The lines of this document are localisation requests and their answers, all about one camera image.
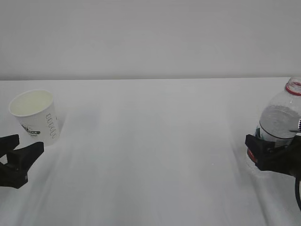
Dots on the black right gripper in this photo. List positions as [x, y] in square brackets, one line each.
[267, 156]

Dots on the clear water bottle red label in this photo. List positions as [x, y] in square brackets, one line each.
[280, 121]

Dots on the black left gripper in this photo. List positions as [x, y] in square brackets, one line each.
[14, 173]

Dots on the white paper cup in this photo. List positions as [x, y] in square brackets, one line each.
[35, 111]

